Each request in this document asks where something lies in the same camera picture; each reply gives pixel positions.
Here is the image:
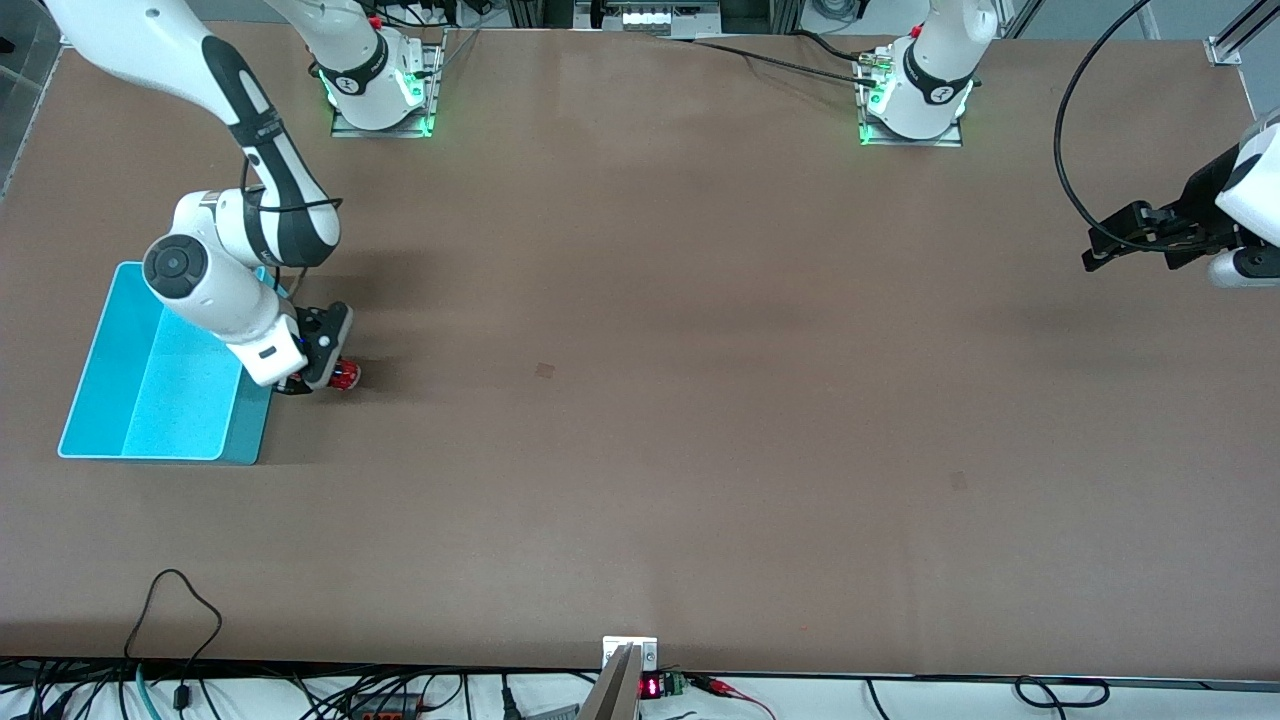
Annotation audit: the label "lit device behind table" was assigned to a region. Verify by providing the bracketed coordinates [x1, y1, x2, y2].
[575, 0, 723, 32]

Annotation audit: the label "black coiled cable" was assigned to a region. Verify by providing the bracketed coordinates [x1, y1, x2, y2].
[1014, 676, 1111, 710]

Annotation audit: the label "black looped cable with adapter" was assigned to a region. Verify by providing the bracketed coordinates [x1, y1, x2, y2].
[122, 569, 224, 711]

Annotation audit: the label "aluminium frame bar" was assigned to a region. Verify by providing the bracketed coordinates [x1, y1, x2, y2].
[1205, 0, 1280, 67]

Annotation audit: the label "black cable across table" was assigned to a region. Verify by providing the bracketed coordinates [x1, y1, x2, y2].
[650, 30, 883, 83]

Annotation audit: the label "red and black clip leads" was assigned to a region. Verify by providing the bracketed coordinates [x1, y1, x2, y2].
[688, 674, 777, 720]

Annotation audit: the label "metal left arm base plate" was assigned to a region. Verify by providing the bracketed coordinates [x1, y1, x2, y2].
[858, 50, 967, 149]

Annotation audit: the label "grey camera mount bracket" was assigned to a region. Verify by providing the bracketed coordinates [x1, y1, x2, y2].
[578, 636, 659, 720]

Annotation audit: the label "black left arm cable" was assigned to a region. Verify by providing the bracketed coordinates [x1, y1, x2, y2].
[1054, 0, 1201, 257]

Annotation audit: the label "blue plastic box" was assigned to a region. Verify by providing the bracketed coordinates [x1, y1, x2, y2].
[58, 262, 292, 467]

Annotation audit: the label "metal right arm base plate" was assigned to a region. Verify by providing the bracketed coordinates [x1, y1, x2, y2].
[330, 30, 447, 139]

